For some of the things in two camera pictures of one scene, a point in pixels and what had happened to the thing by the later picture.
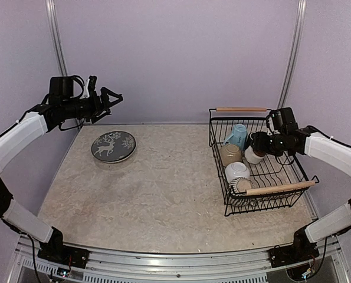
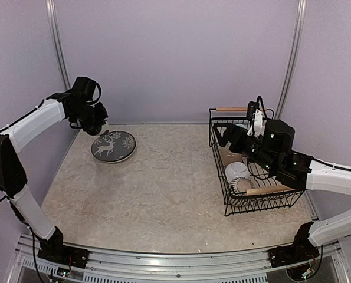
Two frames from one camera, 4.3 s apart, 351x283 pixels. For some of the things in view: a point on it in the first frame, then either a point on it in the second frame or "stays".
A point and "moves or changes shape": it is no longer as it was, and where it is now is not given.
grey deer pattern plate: x=114 y=146 stays
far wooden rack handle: x=239 y=109 stays
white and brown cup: x=253 y=156 moves or changes shape
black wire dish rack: x=249 y=181 stays
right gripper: x=262 y=145 → x=240 y=131
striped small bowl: x=236 y=192 stays
